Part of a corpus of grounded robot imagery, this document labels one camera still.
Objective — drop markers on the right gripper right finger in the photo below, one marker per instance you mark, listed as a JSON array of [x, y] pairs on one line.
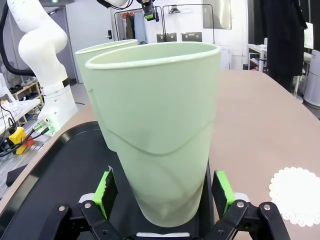
[[225, 197]]

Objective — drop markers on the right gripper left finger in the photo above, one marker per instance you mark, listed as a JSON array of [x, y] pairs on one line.
[[105, 197]]

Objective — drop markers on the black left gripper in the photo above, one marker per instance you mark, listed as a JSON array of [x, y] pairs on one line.
[[147, 7]]

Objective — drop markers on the white paper doily coaster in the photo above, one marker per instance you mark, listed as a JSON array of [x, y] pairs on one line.
[[297, 197]]

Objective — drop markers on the pale green plastic cup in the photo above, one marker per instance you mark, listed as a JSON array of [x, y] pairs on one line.
[[160, 112], [86, 72]]

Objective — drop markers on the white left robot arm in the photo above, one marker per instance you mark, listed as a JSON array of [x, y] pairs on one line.
[[40, 42]]

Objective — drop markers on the black clothes rack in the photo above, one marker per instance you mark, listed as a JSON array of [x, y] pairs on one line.
[[163, 20]]

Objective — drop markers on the grey storage box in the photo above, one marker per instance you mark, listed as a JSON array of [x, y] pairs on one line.
[[192, 36], [166, 37]]

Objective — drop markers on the black plastic serving tray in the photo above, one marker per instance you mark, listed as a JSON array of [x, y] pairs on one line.
[[62, 162]]

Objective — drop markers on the black foam block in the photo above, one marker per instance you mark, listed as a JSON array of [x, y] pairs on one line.
[[16, 176]]

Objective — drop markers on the yellow emergency stop box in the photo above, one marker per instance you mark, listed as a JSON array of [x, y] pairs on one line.
[[16, 137]]

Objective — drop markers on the wooden shoe rack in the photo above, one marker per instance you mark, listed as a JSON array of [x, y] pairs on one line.
[[30, 87]]

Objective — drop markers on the black hanging coat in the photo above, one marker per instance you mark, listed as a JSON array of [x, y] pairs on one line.
[[285, 37]]

